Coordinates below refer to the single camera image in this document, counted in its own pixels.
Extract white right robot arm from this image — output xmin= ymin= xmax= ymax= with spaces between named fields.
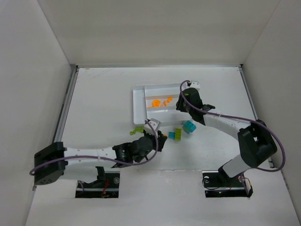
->
xmin=176 ymin=88 xmax=277 ymax=178

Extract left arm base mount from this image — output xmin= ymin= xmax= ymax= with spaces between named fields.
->
xmin=75 ymin=171 xmax=120 ymax=199

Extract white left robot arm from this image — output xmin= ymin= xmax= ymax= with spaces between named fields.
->
xmin=29 ymin=131 xmax=167 ymax=185

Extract teal duplo brick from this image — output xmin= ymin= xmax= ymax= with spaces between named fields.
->
xmin=168 ymin=132 xmax=175 ymax=140

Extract green duplo brick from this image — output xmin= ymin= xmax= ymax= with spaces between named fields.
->
xmin=174 ymin=128 xmax=182 ymax=141

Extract teal and green duplo stack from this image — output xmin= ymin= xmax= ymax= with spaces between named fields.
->
xmin=182 ymin=121 xmax=197 ymax=134

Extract orange lego pieces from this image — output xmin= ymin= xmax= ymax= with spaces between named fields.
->
xmin=146 ymin=96 xmax=173 ymax=108

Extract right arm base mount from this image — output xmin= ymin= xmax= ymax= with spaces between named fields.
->
xmin=202 ymin=171 xmax=253 ymax=198

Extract small green lego pieces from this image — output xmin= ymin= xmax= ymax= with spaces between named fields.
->
xmin=129 ymin=126 xmax=144 ymax=136

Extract white divided tray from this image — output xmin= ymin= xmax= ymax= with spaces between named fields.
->
xmin=132 ymin=83 xmax=192 ymax=125

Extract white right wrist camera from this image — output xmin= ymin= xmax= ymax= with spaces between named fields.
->
xmin=187 ymin=81 xmax=200 ymax=90

